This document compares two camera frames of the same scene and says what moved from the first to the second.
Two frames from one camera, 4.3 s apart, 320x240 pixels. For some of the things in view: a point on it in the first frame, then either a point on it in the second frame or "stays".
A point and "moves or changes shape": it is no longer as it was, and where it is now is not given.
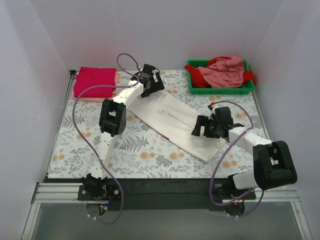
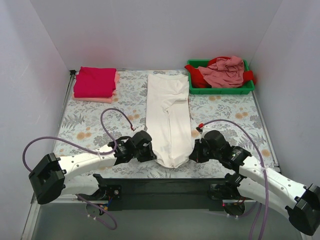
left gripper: x=153 y=81 to x=149 y=154
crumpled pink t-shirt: x=224 y=73 stays
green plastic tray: x=247 y=86 stays
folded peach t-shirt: x=101 y=99 stays
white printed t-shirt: x=174 y=119 moves or changes shape
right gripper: x=204 y=126 to x=196 y=152
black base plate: x=161 y=194 stays
